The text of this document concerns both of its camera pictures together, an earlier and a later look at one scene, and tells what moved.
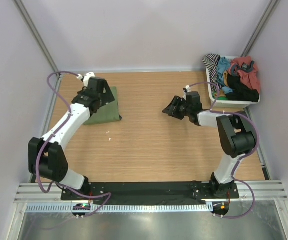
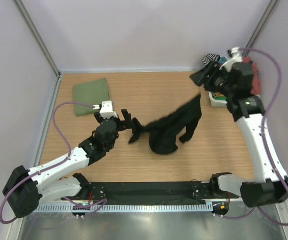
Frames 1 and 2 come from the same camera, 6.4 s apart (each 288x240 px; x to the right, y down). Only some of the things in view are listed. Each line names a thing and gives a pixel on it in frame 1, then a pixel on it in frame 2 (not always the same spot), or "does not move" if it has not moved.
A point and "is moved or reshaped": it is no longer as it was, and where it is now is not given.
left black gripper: x=106 y=97 -> x=127 y=117
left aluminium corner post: x=21 y=10 does not move
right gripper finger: x=176 y=103 -> x=212 y=86
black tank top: x=240 y=91 is moved or reshaped
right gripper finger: x=178 y=112 -> x=202 y=76
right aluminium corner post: x=259 y=26 does not move
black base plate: x=151 y=191 does not move
